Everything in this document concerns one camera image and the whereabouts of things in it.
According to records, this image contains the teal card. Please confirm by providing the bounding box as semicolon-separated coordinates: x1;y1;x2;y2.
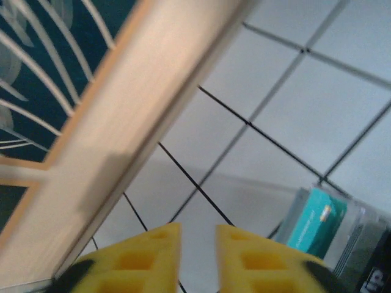
285;187;349;260

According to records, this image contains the black card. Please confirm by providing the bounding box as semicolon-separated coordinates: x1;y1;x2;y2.
356;228;391;293

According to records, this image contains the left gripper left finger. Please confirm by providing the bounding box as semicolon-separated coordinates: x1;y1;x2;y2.
51;222;183;293

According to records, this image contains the clear acrylic card holder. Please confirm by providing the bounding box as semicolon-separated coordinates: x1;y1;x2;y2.
268;182;391;293

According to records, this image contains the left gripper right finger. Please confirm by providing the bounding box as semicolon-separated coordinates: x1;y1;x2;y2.
215;224;351;293

